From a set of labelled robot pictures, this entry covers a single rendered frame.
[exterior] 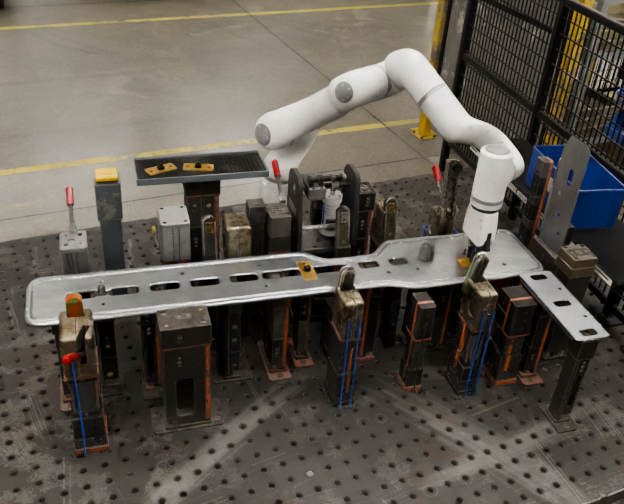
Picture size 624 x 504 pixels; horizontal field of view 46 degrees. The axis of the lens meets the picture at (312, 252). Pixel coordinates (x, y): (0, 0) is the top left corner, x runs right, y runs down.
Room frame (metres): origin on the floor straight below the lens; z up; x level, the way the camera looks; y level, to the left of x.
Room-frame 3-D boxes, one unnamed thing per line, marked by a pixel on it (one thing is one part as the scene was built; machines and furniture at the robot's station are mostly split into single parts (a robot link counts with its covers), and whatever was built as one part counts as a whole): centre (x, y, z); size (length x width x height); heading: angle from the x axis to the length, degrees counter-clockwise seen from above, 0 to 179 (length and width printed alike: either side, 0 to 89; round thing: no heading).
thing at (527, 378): (1.64, -0.64, 0.84); 0.11 x 0.06 x 0.29; 18
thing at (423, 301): (1.56, -0.30, 0.84); 0.11 x 0.08 x 0.29; 18
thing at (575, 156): (1.85, -0.69, 1.17); 0.12 x 0.01 x 0.34; 18
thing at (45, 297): (1.62, 0.03, 1.00); 1.38 x 0.22 x 0.02; 108
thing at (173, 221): (1.69, 0.37, 0.90); 0.13 x 0.10 x 0.41; 18
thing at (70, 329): (1.27, 0.51, 0.88); 0.15 x 0.11 x 0.36; 18
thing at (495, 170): (1.74, -0.45, 1.28); 0.09 x 0.08 x 0.13; 137
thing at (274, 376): (1.61, 0.08, 0.84); 0.17 x 0.06 x 0.29; 18
